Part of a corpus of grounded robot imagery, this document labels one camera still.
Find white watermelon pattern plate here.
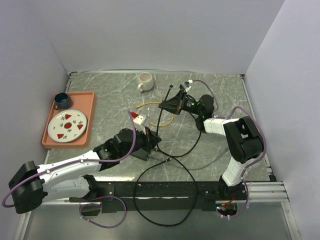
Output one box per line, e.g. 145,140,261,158
47,109,88,144

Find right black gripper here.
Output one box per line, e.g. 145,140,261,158
159,90,203,116

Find white ceramic mug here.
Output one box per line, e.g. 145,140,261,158
137,72,154,93

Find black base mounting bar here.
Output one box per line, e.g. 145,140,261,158
64,179,251,215

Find yellow ethernet cable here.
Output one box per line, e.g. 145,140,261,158
137,100,175,128

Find black network switch box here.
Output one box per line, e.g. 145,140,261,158
130,148,151,161

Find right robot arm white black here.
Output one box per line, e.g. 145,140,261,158
158,90,265,200

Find dark blue cup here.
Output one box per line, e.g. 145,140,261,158
53,92,73,110

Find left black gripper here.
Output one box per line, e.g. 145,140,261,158
119,125,162,159

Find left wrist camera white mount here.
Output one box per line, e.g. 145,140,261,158
131,111,150,134

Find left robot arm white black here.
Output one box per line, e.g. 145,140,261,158
8,128,162,214

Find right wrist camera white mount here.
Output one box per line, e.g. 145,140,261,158
179,79,193,93

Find pink tray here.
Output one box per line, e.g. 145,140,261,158
42,91,97,149

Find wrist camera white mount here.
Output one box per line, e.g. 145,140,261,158
179,79,193,93
131,111,150,134

